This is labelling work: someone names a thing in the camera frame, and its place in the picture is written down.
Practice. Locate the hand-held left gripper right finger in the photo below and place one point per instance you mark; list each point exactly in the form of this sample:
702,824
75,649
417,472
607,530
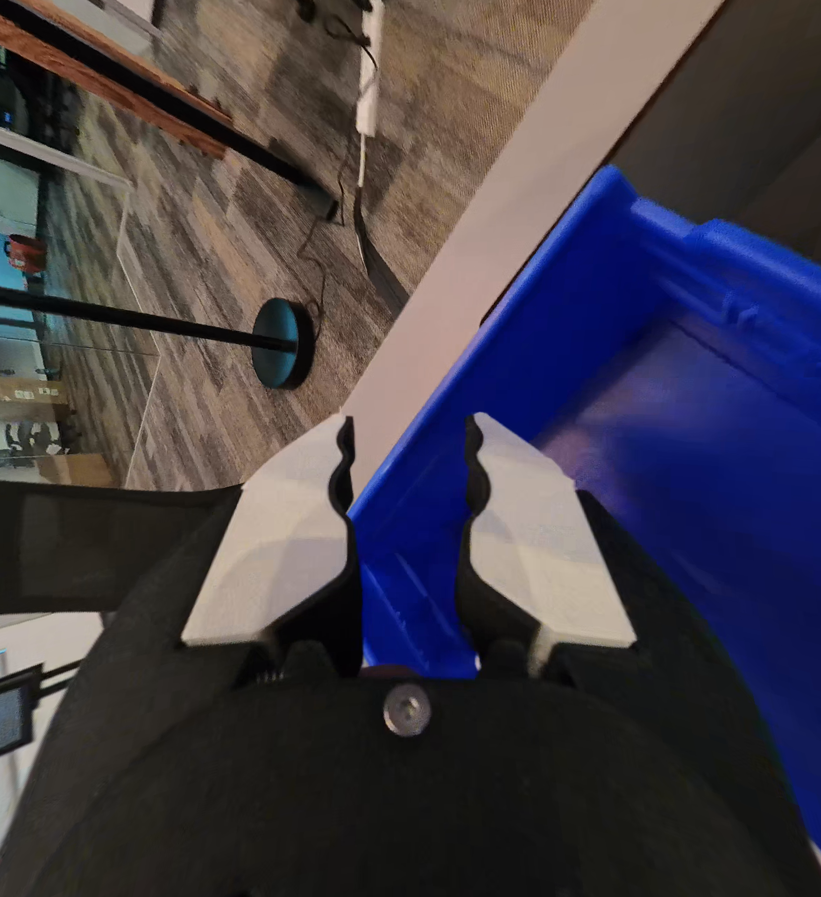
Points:
544,554

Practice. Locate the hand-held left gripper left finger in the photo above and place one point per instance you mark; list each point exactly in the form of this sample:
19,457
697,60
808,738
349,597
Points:
278,561

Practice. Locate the blue plastic bin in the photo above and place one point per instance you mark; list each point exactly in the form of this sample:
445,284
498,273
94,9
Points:
663,463

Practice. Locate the black mesh chair back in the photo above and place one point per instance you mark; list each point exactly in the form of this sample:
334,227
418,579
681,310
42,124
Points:
60,554

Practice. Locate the black round base pole stand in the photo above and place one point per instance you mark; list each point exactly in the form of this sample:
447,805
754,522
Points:
130,330

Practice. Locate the wooden edged table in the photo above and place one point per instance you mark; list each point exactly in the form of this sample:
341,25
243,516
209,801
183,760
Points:
130,91

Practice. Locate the white power strip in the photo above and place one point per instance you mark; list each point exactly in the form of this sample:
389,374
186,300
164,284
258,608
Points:
370,70

